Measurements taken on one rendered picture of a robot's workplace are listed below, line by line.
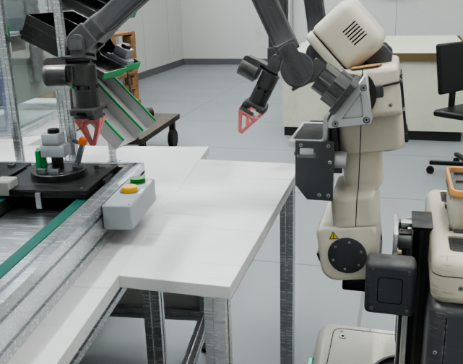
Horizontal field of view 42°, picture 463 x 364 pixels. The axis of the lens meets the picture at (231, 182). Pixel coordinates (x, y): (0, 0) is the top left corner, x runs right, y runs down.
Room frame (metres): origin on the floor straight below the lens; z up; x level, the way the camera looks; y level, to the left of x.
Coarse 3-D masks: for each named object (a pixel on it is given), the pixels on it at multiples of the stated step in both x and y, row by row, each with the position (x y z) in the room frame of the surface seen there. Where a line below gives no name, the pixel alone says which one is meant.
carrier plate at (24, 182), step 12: (108, 168) 1.55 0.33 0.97; (24, 180) 1.46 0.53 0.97; (84, 180) 1.45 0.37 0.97; (96, 180) 1.44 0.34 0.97; (12, 192) 1.39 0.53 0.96; (24, 192) 1.38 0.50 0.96; (48, 192) 1.37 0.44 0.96; (60, 192) 1.37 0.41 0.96; (72, 192) 1.36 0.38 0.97; (84, 192) 1.36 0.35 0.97
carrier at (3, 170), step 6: (0, 162) 1.64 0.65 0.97; (6, 162) 1.64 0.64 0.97; (12, 162) 1.64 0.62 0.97; (18, 162) 1.63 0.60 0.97; (24, 162) 1.63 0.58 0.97; (30, 162) 1.63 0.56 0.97; (0, 168) 1.58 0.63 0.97; (6, 168) 1.58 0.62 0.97; (12, 168) 1.57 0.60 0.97; (18, 168) 1.57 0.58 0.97; (24, 168) 1.59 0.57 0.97; (0, 174) 1.52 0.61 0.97; (6, 174) 1.52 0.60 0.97; (12, 174) 1.52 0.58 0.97
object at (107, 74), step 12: (48, 12) 1.85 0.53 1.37; (24, 24) 1.76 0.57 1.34; (36, 24) 1.74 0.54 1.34; (48, 24) 1.87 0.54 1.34; (72, 24) 1.85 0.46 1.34; (24, 36) 1.76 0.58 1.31; (36, 36) 1.75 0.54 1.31; (48, 36) 1.73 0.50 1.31; (48, 48) 1.73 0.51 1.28; (96, 60) 1.83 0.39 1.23; (108, 60) 1.82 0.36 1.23; (108, 72) 1.70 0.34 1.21; (120, 72) 1.77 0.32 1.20
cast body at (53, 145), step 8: (56, 128) 1.50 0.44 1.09; (48, 136) 1.47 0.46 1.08; (56, 136) 1.47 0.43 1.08; (64, 136) 1.51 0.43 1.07; (48, 144) 1.47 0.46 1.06; (56, 144) 1.47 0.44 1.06; (64, 144) 1.48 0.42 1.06; (40, 152) 1.48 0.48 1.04; (48, 152) 1.47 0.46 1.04; (56, 152) 1.47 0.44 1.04; (64, 152) 1.47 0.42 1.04
